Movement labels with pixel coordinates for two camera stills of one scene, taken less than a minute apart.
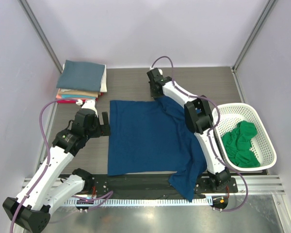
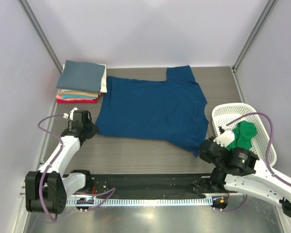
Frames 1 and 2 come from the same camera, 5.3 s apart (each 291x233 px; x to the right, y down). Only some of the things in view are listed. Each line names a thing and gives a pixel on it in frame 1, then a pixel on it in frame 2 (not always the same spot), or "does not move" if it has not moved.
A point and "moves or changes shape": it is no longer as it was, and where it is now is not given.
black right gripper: [155, 91] → [206, 152]
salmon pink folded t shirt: [59, 96] does not move
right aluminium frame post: [267, 7] does not move
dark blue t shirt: [154, 137] moves or changes shape
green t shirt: [236, 144] does not move
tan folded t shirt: [79, 93] does not move
